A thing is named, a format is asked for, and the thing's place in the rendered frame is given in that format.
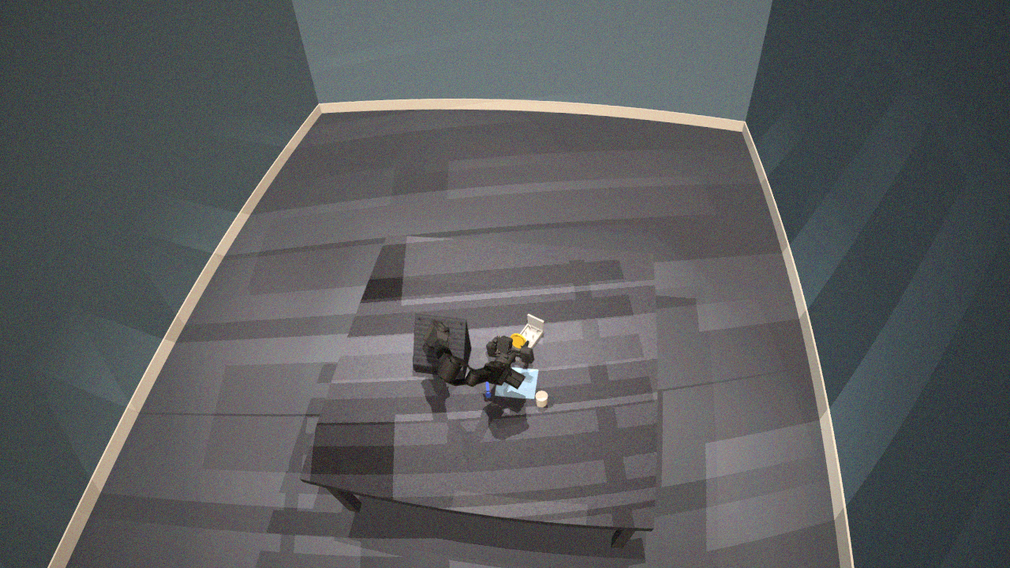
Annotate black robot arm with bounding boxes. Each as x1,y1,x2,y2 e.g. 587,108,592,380
423,319,526,389

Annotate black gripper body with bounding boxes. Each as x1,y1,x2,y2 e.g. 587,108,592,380
486,342,535,367

